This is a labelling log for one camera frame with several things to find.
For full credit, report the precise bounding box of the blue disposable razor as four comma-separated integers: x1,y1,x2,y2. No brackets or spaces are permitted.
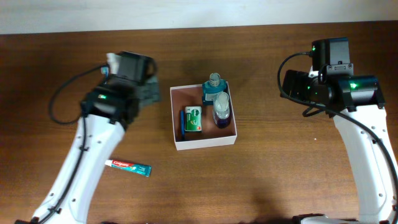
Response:
180,110,185,141

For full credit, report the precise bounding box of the green Dettol soap box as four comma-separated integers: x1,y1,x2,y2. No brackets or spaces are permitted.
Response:
185,106,202,132

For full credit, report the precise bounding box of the teal mouthwash bottle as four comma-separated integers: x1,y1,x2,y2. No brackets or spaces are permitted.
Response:
202,73,227,105

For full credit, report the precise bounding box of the purple pump soap bottle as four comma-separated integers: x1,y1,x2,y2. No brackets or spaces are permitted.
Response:
213,92,231,129

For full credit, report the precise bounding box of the blue white toothbrush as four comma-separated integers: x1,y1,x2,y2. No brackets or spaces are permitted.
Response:
101,65,109,77

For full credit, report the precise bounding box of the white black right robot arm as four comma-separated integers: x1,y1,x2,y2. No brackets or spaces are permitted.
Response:
277,37,397,223

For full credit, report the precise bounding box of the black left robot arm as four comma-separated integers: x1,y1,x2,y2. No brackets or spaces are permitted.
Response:
30,51,160,223

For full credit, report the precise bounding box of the toothpaste tube under gripper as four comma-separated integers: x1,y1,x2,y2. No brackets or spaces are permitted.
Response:
105,160,152,177

